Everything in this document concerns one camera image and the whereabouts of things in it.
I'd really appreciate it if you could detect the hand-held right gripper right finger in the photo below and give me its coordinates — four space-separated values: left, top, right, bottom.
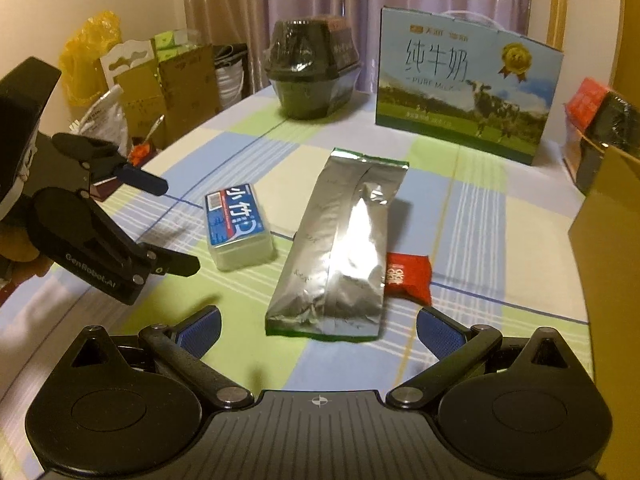
387 305 576 411

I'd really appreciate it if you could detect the clear plastic box blue label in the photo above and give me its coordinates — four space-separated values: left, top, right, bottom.
204 182 276 272

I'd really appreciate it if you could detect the small brown cardboard box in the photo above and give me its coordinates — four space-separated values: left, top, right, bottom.
120 67 166 148

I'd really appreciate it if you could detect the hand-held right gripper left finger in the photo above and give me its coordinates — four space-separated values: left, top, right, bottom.
70 305 256 411

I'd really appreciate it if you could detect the white card hanger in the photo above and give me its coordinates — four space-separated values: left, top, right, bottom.
100 40 158 78

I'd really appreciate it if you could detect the red packet in box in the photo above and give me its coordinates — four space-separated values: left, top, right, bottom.
565 77 618 133

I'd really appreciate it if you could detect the person's left hand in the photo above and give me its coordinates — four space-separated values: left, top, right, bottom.
0 225 47 263

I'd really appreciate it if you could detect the wooden slat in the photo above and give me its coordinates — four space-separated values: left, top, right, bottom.
547 0 568 48

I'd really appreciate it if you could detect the green box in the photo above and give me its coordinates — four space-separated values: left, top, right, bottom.
152 29 193 56

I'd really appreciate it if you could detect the black wrapped package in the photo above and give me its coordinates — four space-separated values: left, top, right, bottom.
585 92 640 161

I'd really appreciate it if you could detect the yellow plastic bag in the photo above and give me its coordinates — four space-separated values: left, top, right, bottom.
59 10 123 108

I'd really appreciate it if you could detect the black wrapped bowl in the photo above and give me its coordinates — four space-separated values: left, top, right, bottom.
264 16 362 121

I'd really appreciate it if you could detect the red snack packet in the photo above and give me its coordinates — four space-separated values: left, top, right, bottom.
385 252 433 307

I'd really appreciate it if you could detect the dark red small box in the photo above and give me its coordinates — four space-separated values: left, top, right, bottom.
91 179 123 202

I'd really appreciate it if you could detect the open cardboard box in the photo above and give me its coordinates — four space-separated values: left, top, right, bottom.
562 125 640 333

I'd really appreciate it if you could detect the crumpled white bag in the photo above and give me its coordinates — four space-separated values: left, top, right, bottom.
70 85 132 157

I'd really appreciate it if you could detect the blue green milk carton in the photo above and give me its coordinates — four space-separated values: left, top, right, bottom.
375 6 565 167

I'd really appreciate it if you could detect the black and white bag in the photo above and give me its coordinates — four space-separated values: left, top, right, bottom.
214 44 251 111

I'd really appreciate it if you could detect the silver foil bag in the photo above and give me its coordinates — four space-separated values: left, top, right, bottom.
264 147 411 343

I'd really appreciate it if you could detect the large brown cardboard box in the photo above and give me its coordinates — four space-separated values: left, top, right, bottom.
157 45 221 136

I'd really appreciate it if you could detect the checked cloth desktop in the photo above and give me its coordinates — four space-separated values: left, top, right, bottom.
0 80 596 396

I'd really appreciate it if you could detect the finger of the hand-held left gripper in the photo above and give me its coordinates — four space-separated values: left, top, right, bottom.
52 132 168 196
131 243 201 282

